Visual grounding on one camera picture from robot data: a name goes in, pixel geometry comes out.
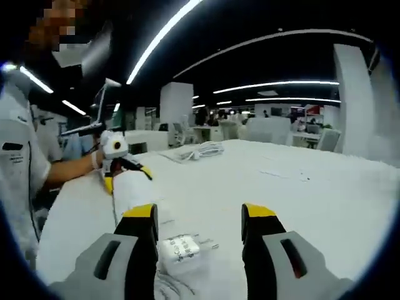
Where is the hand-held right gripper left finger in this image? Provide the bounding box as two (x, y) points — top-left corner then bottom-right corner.
(48, 202), (161, 300)

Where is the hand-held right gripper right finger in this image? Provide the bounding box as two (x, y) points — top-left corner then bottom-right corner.
(240, 202), (354, 300)

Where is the white power strip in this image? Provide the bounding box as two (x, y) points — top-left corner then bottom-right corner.
(112, 170), (173, 226)

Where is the white charger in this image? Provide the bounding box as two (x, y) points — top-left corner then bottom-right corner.
(157, 235), (219, 276)

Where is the white charger cable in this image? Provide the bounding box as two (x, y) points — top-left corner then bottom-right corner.
(152, 267), (196, 300)

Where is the white desk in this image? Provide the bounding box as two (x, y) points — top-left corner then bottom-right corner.
(36, 139), (400, 300)

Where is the long ceiling light strip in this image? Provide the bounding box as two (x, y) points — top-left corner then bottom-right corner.
(126, 0), (204, 86)

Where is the person's left hand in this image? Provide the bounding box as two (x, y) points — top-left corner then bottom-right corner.
(89, 149), (106, 171)

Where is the open laptop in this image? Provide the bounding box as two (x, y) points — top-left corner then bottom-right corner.
(92, 77), (123, 129)

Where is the white office chair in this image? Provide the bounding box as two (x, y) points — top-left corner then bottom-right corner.
(171, 121), (192, 145)
(317, 127), (342, 153)

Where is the person in white shirt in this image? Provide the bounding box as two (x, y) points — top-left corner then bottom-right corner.
(0, 71), (64, 271)

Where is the ceiling air conditioner unit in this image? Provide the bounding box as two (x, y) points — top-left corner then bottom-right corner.
(52, 29), (114, 78)

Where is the white coiled cable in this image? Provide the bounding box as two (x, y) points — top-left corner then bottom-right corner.
(179, 140), (225, 162)

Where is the thin black cable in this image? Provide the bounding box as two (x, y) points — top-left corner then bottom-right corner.
(27, 140), (42, 243)

